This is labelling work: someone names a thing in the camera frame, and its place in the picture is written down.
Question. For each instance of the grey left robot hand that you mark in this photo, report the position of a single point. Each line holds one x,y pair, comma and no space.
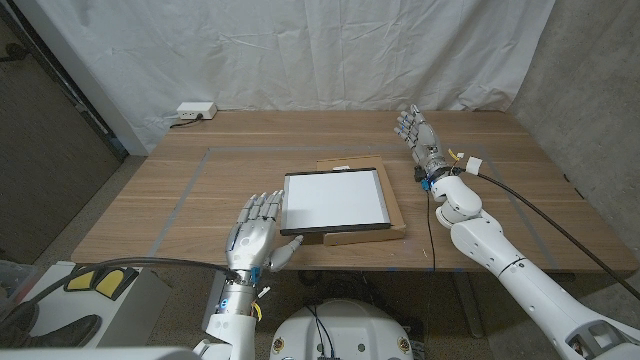
252,240

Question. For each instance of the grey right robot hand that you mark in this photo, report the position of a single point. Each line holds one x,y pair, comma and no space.
425,140

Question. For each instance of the small framed whiteboard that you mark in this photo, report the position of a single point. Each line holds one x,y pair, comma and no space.
335,200

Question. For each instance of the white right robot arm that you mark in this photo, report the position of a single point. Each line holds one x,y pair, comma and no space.
525,285

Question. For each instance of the flat brown cardboard box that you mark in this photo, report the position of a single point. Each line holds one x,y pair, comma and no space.
360,162

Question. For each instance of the white label on box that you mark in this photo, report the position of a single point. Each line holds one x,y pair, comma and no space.
341,168

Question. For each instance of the white power outlet box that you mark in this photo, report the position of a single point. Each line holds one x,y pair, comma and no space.
196,110

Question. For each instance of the grey tape outline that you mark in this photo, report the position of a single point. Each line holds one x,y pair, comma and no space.
310,148

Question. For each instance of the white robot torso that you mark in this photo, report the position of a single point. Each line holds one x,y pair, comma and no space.
345,330

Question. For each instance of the white pedal platform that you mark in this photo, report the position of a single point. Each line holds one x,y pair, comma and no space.
135,310

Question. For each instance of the yellow black foot pedal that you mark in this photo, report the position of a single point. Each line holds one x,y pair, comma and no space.
112,285
80,280

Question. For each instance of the white cloth backdrop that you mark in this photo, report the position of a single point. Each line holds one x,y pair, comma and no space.
300,50

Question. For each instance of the grey table leg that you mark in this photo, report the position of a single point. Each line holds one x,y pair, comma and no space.
469,305

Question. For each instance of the dark brown door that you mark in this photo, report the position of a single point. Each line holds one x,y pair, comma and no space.
40,150

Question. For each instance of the clear plastic bin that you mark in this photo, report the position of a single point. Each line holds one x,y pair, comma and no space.
15,277

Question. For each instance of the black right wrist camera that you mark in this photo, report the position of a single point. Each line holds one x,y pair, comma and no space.
421,176

